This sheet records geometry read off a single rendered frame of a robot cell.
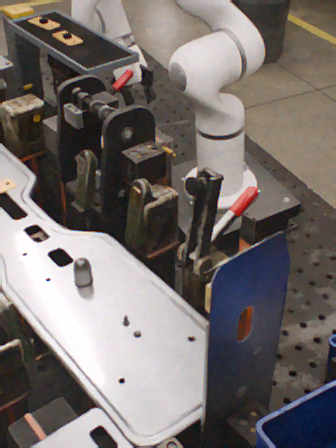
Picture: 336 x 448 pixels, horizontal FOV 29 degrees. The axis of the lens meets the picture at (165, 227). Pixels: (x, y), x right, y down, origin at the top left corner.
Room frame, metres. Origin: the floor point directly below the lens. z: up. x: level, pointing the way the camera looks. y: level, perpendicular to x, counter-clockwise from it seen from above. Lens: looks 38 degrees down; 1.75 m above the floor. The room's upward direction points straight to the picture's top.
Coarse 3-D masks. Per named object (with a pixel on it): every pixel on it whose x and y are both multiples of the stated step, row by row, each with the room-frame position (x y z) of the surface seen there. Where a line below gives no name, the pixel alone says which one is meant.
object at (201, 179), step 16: (192, 176) 0.80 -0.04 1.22; (208, 176) 0.81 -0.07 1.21; (192, 192) 0.78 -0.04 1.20; (208, 192) 0.79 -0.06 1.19; (192, 208) 0.81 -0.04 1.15; (208, 208) 0.79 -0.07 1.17; (192, 224) 0.80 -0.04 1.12; (208, 224) 0.79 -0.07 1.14; (192, 240) 0.81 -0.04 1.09; (208, 240) 0.79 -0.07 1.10
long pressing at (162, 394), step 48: (0, 144) 1.25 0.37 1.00; (0, 240) 0.92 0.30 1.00; (48, 240) 0.92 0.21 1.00; (96, 240) 0.92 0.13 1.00; (0, 288) 0.80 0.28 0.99; (48, 288) 0.79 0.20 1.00; (96, 288) 0.79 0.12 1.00; (144, 288) 0.79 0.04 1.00; (48, 336) 0.69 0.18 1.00; (96, 336) 0.68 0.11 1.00; (144, 336) 0.68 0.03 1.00; (192, 336) 0.68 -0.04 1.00; (96, 384) 0.59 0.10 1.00; (144, 384) 0.59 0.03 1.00; (192, 384) 0.59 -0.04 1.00; (144, 432) 0.51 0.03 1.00
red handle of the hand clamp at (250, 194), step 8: (248, 192) 0.86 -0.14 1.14; (256, 192) 0.86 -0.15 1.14; (240, 200) 0.85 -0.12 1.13; (248, 200) 0.85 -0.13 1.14; (232, 208) 0.84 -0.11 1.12; (240, 208) 0.84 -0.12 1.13; (224, 216) 0.84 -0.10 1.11; (232, 216) 0.83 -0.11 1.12; (240, 216) 0.84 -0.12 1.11; (224, 224) 0.83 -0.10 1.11; (216, 232) 0.82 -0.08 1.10; (224, 232) 0.82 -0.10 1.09; (216, 240) 0.81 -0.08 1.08; (192, 256) 0.79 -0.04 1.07
